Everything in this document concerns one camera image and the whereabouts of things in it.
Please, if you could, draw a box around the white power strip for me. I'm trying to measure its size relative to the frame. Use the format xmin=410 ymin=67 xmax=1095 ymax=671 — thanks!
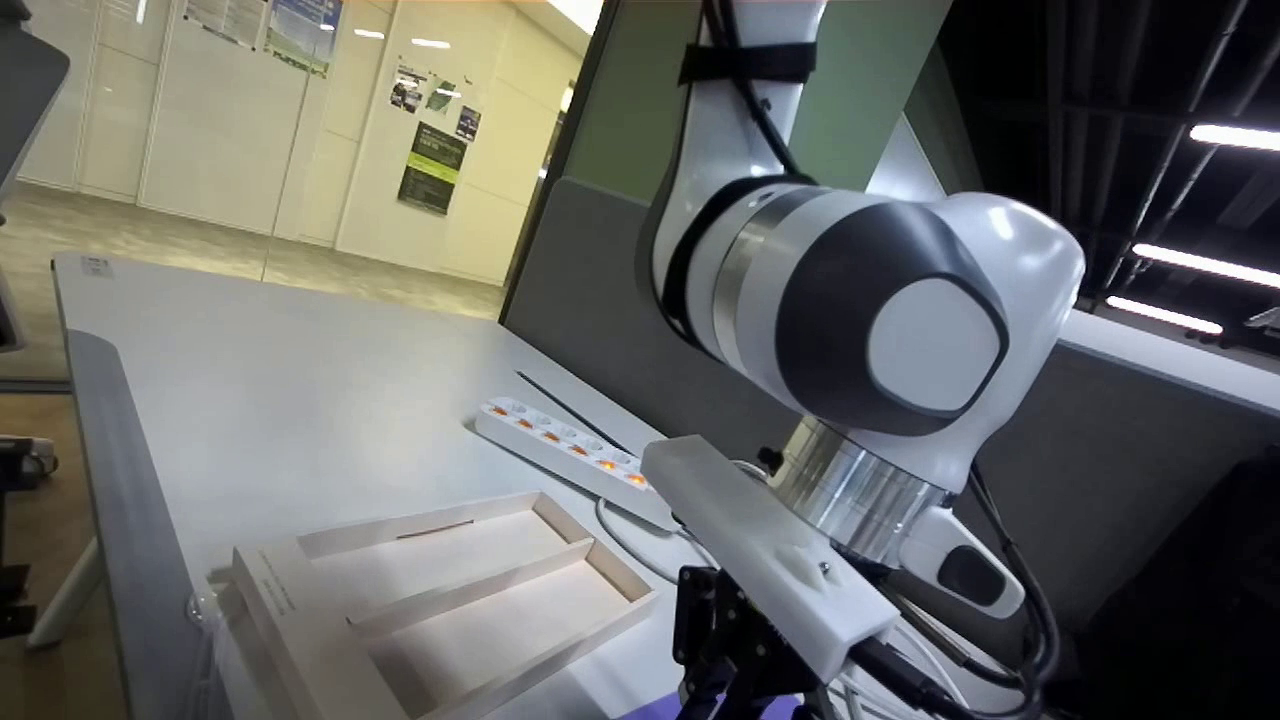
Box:
xmin=471 ymin=394 xmax=677 ymax=530

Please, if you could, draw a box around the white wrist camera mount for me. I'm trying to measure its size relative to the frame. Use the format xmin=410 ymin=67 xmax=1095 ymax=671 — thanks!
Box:
xmin=641 ymin=435 xmax=897 ymax=681

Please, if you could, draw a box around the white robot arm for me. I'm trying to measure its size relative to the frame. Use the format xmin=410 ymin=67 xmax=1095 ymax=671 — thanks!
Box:
xmin=641 ymin=0 xmax=1084 ymax=720

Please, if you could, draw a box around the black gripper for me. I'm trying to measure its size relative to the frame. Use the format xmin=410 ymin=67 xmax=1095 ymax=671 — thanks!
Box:
xmin=672 ymin=564 xmax=817 ymax=720

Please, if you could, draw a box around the purple paper sheet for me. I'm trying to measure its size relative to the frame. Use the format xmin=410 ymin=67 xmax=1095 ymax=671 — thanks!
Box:
xmin=621 ymin=691 xmax=803 ymax=720

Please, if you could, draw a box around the wooden divided tray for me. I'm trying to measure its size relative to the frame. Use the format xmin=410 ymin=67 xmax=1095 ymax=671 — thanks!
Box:
xmin=233 ymin=493 xmax=654 ymax=720

